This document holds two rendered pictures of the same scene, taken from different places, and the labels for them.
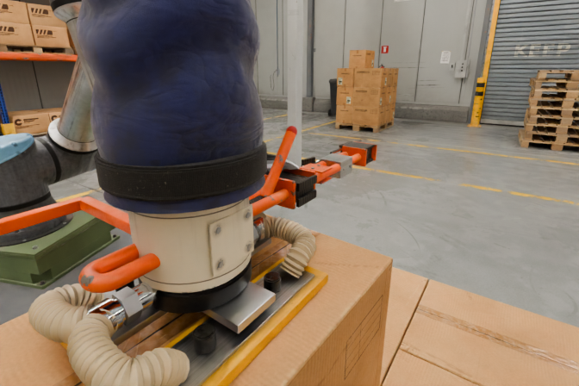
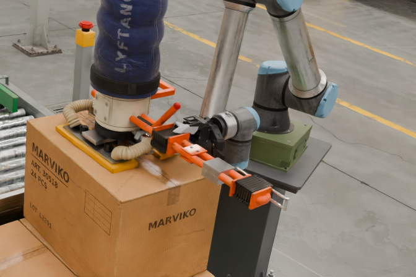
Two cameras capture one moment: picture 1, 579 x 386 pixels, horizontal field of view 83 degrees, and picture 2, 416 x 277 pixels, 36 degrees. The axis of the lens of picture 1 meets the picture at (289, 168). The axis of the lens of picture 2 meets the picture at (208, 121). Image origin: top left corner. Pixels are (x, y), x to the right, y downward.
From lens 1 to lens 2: 212 cm
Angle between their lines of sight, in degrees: 90
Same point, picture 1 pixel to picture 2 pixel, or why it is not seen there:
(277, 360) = (72, 150)
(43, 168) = (275, 90)
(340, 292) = (101, 174)
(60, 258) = not seen: hidden behind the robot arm
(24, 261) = not seen: hidden behind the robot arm
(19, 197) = (257, 99)
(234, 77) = (101, 45)
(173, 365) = (70, 118)
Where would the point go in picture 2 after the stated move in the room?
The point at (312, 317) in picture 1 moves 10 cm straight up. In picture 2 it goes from (89, 162) to (91, 134)
